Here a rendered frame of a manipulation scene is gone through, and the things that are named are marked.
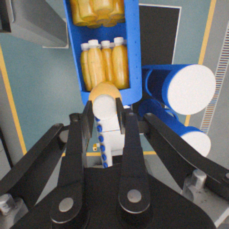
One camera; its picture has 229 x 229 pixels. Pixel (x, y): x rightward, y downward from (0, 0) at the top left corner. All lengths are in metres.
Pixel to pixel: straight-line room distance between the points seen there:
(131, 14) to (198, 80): 0.49
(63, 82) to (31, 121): 0.76
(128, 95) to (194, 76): 0.43
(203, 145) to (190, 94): 0.38
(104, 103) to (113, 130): 0.68
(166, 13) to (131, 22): 1.25
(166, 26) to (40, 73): 1.55
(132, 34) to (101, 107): 0.37
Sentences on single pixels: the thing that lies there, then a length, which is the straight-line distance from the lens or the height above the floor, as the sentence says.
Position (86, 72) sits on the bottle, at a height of 1.09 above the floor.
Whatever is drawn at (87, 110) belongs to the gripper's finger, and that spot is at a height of 1.55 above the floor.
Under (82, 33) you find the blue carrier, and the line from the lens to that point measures 0.72.
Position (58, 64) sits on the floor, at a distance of 1.80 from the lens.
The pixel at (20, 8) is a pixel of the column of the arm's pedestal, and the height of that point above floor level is 0.89.
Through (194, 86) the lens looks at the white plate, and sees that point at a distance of 0.83.
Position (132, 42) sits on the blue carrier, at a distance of 0.52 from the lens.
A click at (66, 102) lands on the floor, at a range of 1.84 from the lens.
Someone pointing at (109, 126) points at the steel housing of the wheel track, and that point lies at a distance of 0.86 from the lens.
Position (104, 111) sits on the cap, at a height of 1.51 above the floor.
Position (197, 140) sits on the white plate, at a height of 1.04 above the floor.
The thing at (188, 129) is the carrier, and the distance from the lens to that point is 0.96.
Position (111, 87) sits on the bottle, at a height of 1.46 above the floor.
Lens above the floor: 1.70
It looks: 69 degrees down
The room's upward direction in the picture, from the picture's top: 169 degrees clockwise
